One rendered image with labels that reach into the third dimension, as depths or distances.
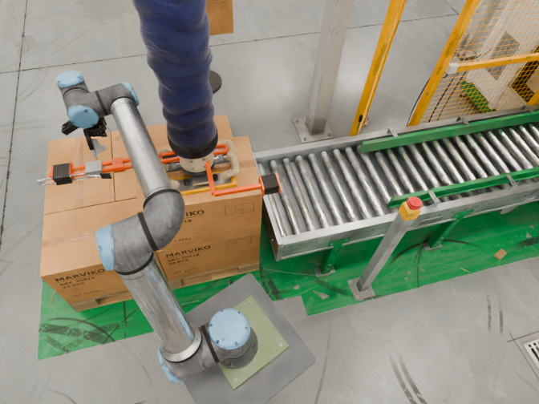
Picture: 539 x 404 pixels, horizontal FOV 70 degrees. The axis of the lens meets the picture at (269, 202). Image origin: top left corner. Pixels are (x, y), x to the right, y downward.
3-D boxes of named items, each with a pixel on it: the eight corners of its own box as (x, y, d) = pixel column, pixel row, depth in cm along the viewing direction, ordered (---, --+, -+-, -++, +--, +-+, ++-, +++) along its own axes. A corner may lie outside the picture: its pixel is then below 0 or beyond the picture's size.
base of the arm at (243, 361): (266, 352, 161) (265, 345, 153) (227, 378, 156) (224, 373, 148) (243, 314, 171) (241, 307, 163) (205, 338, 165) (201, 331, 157)
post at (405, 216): (363, 282, 265) (415, 199, 183) (367, 291, 262) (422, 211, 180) (354, 284, 264) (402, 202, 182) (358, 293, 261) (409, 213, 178)
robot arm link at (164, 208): (194, 220, 103) (126, 71, 135) (148, 238, 100) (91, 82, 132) (200, 240, 112) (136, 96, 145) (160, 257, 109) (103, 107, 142)
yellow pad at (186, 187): (233, 171, 195) (233, 164, 191) (237, 186, 190) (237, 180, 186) (165, 182, 189) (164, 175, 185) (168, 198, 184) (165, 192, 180)
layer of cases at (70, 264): (228, 151, 309) (226, 114, 276) (259, 260, 255) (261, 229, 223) (71, 178, 287) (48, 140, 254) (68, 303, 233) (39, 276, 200)
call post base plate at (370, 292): (366, 275, 268) (367, 273, 266) (375, 295, 260) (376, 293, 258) (346, 280, 266) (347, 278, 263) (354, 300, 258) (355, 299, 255)
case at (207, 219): (248, 180, 243) (248, 135, 210) (260, 234, 221) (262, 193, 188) (151, 193, 233) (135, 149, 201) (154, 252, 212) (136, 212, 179)
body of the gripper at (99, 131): (107, 138, 158) (98, 116, 147) (86, 141, 156) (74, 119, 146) (107, 125, 162) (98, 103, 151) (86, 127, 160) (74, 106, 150)
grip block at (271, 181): (275, 179, 181) (276, 171, 176) (280, 193, 176) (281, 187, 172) (258, 181, 179) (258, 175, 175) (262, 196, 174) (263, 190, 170)
